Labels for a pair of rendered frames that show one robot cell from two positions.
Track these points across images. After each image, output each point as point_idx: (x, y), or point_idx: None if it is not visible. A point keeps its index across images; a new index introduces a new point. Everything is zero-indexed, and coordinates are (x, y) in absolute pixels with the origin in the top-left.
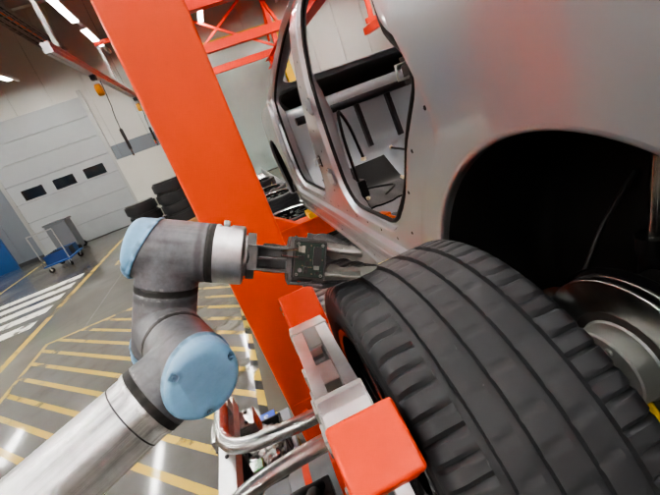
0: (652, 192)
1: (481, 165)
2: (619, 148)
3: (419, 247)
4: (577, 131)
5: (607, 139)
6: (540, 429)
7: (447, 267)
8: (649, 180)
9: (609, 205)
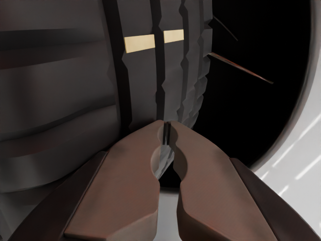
0: (219, 58)
1: (305, 1)
2: (257, 31)
3: (200, 66)
4: (253, 168)
5: (268, 25)
6: None
7: (166, 168)
8: (226, 58)
9: (221, 5)
